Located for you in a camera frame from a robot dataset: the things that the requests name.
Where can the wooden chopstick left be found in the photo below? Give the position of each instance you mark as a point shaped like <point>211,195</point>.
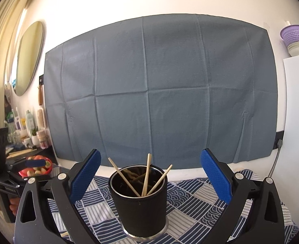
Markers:
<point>123,177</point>

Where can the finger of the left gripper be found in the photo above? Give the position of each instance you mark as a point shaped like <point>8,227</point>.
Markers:
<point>35,163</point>

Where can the green-capped lotion bottle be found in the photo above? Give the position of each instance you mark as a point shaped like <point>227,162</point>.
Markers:
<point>30,124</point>

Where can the person's left hand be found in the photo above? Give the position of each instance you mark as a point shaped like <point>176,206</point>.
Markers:
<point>14,204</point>

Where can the wooden chopstick right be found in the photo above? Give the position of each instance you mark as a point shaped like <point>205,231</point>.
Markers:
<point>160,180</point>

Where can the wooden chopstick middle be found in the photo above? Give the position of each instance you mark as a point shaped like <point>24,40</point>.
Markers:
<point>145,184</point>

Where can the red strawberry basket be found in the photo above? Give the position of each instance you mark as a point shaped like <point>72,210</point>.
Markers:
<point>30,172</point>

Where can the white refrigerator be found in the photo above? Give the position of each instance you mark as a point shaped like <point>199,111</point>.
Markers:
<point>286,173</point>

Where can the grey-blue hanging cloth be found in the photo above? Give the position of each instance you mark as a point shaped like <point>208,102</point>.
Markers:
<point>170,85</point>

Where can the purple plastic colander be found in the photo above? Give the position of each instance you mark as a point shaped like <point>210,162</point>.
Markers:
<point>290,34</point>

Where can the blue patterned tablecloth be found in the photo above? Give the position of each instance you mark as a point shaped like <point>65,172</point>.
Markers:
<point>192,209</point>

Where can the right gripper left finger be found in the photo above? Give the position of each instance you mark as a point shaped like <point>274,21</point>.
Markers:
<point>34,221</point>

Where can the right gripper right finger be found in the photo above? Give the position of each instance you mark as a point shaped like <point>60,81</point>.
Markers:
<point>265,221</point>

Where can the black cylindrical utensil holder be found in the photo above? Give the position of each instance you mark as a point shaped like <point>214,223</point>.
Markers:
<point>142,218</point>

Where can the wooden chopstick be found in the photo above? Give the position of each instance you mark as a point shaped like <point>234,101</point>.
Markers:
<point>145,184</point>
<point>160,180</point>
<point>123,177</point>

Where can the oval wall mirror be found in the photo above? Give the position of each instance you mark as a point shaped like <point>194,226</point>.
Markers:
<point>29,52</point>

